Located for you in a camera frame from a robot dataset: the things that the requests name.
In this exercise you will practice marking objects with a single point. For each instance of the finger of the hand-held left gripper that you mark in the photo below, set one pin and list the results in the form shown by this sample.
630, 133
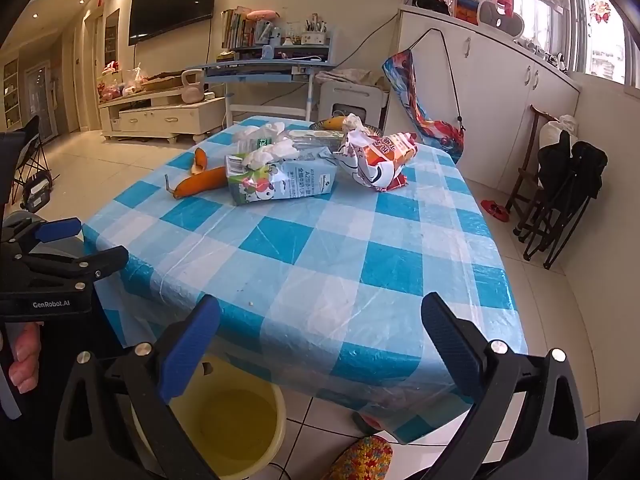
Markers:
90, 262
57, 231

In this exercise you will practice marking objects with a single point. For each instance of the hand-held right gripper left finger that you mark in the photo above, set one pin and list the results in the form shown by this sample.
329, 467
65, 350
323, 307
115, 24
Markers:
187, 345

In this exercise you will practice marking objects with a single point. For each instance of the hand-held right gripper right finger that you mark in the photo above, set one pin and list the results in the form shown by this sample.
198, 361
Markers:
450, 345

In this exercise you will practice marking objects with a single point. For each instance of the yellow plastic bucket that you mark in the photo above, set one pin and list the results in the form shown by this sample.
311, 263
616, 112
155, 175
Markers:
235, 425

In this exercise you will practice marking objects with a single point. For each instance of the orange white snack bag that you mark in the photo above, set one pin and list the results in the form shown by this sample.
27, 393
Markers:
385, 154

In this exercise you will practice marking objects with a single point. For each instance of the person's left hand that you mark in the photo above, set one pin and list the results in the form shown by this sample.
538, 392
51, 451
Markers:
24, 360

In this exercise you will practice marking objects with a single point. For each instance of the black mesh folding chair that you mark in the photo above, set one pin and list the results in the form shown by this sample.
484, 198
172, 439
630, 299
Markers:
30, 145

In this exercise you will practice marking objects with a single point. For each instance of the red slipper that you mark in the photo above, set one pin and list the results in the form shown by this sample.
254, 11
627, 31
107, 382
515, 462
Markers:
496, 210

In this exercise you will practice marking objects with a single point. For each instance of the colourful crocheted cloth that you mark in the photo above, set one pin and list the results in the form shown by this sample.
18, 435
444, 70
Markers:
360, 460

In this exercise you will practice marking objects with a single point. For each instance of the white television cabinet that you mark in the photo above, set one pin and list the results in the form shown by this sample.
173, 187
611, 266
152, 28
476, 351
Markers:
160, 117

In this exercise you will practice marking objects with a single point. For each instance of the blue white checked tablecloth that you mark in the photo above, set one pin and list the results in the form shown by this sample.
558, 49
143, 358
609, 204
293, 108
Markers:
320, 260

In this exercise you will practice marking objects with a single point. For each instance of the dark wooden chair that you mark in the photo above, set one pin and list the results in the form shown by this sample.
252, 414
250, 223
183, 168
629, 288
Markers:
525, 180

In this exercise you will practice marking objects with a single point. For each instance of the blue milk carton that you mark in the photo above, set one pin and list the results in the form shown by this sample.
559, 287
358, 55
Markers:
285, 185

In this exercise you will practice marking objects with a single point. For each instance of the pink kettlebell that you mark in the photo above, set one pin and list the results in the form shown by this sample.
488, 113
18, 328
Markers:
192, 91

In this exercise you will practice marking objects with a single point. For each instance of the white crumpled tissue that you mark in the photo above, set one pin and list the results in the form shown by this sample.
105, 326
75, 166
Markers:
260, 130
272, 154

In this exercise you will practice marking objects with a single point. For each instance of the colourful printed bag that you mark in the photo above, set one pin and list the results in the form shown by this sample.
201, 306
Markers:
425, 120

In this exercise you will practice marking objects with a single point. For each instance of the dark fruit bowl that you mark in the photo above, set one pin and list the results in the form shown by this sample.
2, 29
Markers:
374, 131

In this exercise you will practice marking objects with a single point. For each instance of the white sack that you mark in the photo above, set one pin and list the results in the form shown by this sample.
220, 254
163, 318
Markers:
555, 130

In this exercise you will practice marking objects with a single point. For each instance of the crumpled white plastic bag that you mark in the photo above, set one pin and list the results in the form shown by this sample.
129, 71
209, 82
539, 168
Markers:
356, 123

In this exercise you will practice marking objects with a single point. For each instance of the clear plastic bottle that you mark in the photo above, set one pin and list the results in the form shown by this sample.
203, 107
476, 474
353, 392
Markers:
312, 136

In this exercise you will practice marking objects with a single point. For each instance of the yellow mango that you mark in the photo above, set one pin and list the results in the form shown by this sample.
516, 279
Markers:
333, 123

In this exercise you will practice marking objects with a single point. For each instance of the blue study desk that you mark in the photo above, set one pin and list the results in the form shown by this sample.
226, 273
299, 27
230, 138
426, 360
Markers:
260, 66

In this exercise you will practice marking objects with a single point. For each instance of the white storage stool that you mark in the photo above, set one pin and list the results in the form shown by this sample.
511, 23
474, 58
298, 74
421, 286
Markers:
352, 100

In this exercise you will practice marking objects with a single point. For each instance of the row of books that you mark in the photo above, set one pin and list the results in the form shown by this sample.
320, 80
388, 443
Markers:
235, 30

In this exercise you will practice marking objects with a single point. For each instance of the beige cloth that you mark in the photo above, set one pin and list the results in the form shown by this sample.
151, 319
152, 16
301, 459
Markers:
350, 76

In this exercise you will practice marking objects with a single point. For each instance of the white pen holder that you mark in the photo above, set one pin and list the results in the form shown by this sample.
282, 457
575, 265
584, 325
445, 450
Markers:
314, 36

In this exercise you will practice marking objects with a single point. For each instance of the black bag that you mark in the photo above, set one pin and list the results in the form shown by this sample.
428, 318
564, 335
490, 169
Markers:
430, 4

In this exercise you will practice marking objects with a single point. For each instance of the red window ornament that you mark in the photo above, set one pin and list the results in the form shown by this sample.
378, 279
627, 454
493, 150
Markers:
600, 12

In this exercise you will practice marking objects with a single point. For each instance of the white wall cabinet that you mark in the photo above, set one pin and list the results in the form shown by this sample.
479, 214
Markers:
495, 100

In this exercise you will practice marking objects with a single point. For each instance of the black wall television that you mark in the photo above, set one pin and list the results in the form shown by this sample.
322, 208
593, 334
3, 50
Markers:
170, 0

